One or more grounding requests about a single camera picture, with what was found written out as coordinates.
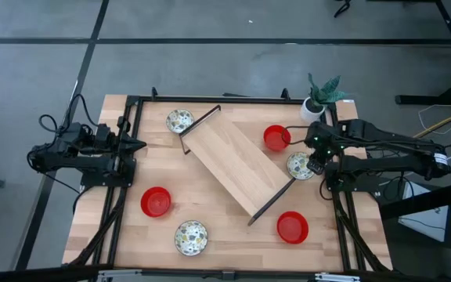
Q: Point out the potted plant white pot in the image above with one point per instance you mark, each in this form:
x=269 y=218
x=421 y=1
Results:
x=309 y=114

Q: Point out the black metal stand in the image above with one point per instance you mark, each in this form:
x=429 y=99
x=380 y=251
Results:
x=413 y=203

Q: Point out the white box on floor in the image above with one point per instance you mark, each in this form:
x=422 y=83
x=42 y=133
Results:
x=425 y=225

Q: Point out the red plastic mini bowl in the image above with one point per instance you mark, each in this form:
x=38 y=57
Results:
x=274 y=139
x=156 y=202
x=292 y=228

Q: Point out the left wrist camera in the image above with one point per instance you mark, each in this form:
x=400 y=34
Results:
x=123 y=124

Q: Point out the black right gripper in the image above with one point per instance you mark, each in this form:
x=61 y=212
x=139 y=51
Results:
x=316 y=165

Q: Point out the yellow pear-patterned bowl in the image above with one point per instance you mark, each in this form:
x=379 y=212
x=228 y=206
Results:
x=179 y=120
x=191 y=238
x=298 y=166

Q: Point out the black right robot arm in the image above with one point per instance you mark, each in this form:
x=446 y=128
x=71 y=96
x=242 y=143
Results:
x=386 y=164

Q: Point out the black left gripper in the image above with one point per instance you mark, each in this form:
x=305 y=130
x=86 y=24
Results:
x=116 y=144

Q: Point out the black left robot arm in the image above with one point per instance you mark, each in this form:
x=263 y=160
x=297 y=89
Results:
x=73 y=162

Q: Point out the silver metal bracket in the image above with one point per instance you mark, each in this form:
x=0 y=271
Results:
x=337 y=277
x=120 y=274

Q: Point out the wooden shelf riser black legs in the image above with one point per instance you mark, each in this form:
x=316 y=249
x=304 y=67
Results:
x=233 y=156

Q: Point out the black desk leg frame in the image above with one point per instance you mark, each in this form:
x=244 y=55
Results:
x=425 y=100

